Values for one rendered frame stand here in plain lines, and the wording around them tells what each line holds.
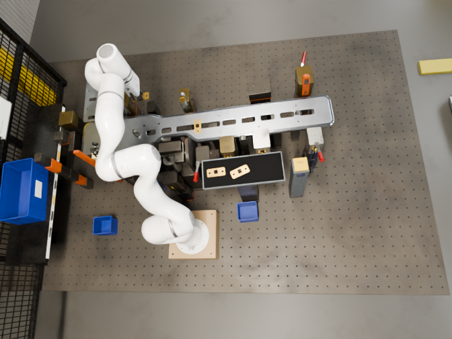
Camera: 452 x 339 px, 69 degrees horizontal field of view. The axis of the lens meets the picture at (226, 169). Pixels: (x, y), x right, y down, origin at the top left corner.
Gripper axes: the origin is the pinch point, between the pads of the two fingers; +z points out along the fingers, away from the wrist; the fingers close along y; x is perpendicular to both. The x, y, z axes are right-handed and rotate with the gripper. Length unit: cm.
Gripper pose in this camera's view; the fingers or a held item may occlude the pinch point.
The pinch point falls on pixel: (138, 94)
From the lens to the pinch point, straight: 167.2
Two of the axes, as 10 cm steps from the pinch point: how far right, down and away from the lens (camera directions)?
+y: -1.0, -9.4, 3.3
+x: -9.8, 1.5, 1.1
